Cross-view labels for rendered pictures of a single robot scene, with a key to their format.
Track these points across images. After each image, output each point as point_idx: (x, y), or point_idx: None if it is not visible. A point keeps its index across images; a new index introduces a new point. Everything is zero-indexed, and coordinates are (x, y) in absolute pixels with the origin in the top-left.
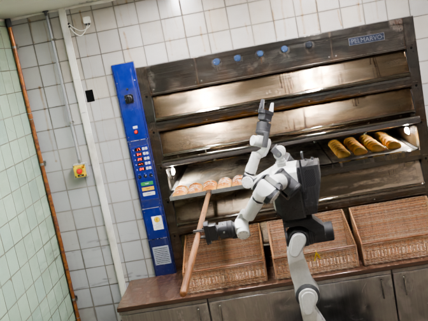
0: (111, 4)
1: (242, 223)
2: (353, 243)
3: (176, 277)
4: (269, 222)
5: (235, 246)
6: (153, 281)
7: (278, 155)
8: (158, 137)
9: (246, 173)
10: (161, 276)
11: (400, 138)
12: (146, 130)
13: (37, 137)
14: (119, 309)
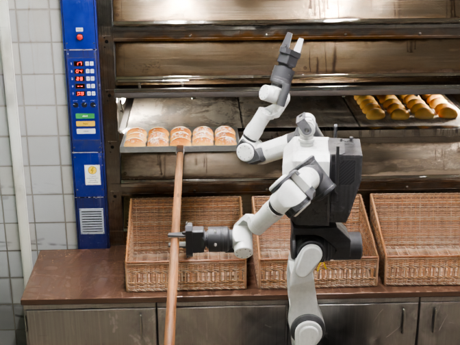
0: None
1: (244, 235)
2: (375, 253)
3: (109, 257)
4: (255, 198)
5: (202, 224)
6: (74, 259)
7: (306, 131)
8: (112, 49)
9: (246, 138)
10: (87, 250)
11: (452, 98)
12: (96, 36)
13: None
14: (24, 302)
